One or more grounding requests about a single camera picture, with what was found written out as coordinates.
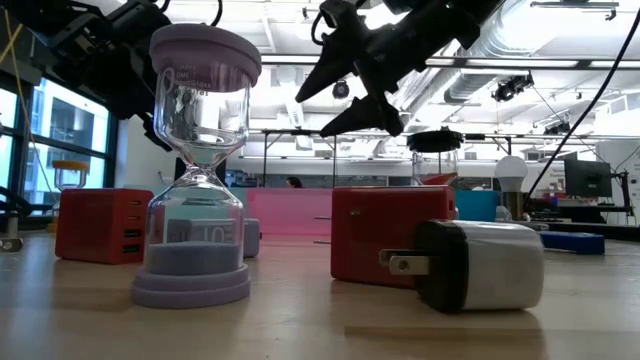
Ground yellow extension cable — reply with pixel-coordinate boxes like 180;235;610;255
0;7;61;211

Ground silver ventilation duct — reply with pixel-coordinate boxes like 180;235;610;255
399;0;551;109

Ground black ceiling track lights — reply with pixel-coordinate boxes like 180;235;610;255
491;72;535;104

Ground white light bulb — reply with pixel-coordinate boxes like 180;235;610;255
493;155;530;222

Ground bright blue digital timer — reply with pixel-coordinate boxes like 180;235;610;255
538;230;607;257

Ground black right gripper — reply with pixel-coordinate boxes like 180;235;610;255
295;0;469;137

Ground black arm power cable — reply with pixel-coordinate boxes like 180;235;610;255
523;7;640;200

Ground purple hourglass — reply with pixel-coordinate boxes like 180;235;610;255
130;23;263;310

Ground light blue cube charger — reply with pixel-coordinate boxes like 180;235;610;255
166;217;262;259

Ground teal plastic bin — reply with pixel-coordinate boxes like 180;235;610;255
454;189;501;224

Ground red wall charger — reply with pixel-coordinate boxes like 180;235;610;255
54;187;155;266
330;185;458;290

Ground white and black charger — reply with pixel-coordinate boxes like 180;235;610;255
378;219;546;315

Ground black capped red sand hourglass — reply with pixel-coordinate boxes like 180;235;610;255
406;129;465;187

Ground orange capped hourglass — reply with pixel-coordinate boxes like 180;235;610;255
47;159;91;234

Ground black background frame rig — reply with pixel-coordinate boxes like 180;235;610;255
259;128;514;189

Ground pink plastic bin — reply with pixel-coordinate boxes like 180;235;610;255
246;187;334;237

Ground black computer monitor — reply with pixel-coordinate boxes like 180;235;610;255
564;158;614;199

